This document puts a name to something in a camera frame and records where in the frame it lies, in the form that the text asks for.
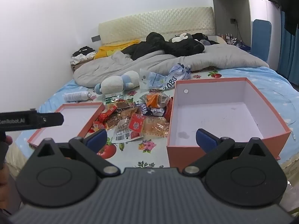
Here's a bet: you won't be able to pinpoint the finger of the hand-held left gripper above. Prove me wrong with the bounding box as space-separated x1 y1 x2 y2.
36 112 65 129

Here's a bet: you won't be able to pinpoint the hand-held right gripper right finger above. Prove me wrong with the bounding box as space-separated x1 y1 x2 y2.
182 128 268 175

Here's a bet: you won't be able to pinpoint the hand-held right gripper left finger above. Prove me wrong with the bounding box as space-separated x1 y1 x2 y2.
35 129 121 177

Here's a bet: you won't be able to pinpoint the pink cardboard box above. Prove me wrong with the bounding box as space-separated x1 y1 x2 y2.
166 77 292 168

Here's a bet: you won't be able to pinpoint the pile of snack packets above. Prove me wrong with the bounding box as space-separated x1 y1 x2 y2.
89 91 174 143

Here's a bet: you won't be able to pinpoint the blue white noodle snack bag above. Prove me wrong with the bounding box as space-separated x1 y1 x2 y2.
135 103 167 117

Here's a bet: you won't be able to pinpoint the pink cardboard box lid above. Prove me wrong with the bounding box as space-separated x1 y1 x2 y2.
27 102 105 148

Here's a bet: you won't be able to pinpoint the white spray can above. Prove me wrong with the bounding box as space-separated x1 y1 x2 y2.
64 92 92 102

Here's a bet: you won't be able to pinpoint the white blue plush toy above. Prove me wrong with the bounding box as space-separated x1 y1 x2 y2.
95 71 140 94

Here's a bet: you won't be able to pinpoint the brown cardboard box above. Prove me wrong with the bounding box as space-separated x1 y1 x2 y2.
70 58 94 74

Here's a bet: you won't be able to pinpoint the blue white plastic bag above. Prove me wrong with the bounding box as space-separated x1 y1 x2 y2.
139 63 192 91

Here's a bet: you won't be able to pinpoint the heap of black white clothes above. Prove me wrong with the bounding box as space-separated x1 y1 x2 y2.
71 46 97 65

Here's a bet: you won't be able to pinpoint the floral bed sheet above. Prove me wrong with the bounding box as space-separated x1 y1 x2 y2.
28 66 299 169

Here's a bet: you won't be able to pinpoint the yellow cloth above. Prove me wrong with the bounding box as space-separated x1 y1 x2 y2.
93 40 141 60

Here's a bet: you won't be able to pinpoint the grey duvet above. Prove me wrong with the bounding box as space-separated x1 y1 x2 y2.
73 43 269 88

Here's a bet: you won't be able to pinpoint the black clothes pile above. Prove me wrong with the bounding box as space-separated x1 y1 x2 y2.
121 31 205 60

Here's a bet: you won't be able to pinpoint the row of small bottles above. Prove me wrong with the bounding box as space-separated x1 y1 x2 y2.
218 33 241 46

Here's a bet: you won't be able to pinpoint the blue padded panel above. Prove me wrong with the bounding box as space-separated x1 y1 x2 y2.
251 19 272 63

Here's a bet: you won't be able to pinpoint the blue curtain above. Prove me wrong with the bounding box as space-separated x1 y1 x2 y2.
277 11 299 87

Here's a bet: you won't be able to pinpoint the cream quilted headboard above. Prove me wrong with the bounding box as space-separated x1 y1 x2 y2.
98 7 215 46

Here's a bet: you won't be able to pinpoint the white cabinet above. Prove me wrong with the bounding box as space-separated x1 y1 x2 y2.
209 0 253 52

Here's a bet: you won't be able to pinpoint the dark hanging clothes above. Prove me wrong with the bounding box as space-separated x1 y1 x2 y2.
264 0 299 36

